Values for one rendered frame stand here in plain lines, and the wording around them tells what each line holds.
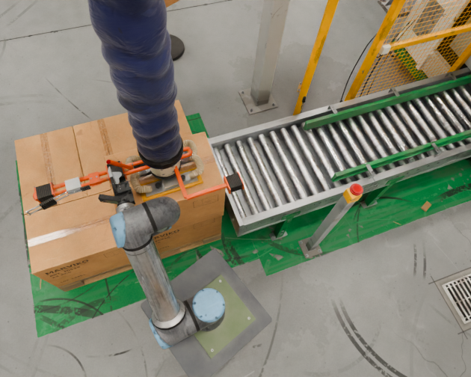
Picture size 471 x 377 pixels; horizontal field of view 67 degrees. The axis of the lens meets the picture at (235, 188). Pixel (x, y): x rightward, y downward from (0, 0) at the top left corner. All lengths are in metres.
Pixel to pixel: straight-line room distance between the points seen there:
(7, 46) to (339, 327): 4.04
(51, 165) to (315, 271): 2.06
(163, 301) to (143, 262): 0.24
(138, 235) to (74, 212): 1.26
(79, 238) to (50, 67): 2.17
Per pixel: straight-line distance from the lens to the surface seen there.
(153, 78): 1.34
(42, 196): 1.98
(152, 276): 1.44
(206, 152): 2.10
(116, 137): 2.73
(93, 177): 1.95
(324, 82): 3.92
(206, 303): 1.69
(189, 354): 1.98
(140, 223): 1.28
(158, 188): 1.98
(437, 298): 3.24
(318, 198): 2.45
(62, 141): 2.83
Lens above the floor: 2.72
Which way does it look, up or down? 63 degrees down
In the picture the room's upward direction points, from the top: 7 degrees clockwise
